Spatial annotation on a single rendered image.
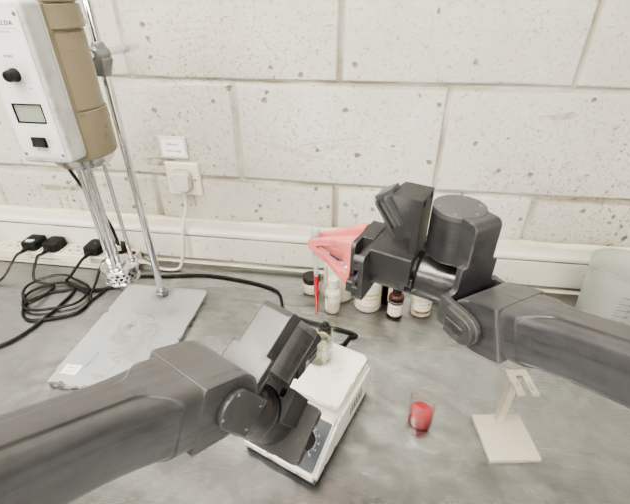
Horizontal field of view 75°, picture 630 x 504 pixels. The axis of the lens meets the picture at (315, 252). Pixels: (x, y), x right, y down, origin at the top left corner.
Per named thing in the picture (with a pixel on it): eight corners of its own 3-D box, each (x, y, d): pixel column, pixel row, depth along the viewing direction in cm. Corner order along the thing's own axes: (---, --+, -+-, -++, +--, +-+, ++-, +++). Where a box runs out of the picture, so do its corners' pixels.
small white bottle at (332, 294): (341, 306, 93) (343, 276, 88) (336, 316, 91) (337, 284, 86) (328, 303, 94) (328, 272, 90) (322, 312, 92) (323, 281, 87)
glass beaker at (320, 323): (321, 342, 72) (321, 307, 68) (340, 361, 69) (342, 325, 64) (293, 357, 69) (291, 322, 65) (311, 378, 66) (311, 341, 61)
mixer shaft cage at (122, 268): (130, 289, 76) (90, 160, 62) (97, 286, 77) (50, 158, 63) (148, 268, 82) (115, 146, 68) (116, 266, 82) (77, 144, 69)
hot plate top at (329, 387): (337, 413, 61) (337, 410, 60) (270, 381, 66) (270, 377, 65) (368, 360, 69) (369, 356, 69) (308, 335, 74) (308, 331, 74)
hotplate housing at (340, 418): (315, 489, 59) (315, 458, 55) (243, 448, 65) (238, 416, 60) (374, 381, 75) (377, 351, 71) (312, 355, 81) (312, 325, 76)
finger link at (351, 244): (299, 228, 52) (366, 247, 49) (326, 206, 58) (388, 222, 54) (300, 271, 56) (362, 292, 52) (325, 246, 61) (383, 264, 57)
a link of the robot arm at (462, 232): (408, 203, 44) (495, 258, 35) (468, 188, 47) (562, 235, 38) (396, 288, 50) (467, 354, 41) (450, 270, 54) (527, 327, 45)
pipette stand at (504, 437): (540, 462, 63) (568, 409, 56) (488, 463, 62) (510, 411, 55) (517, 416, 69) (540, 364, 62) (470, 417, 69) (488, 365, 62)
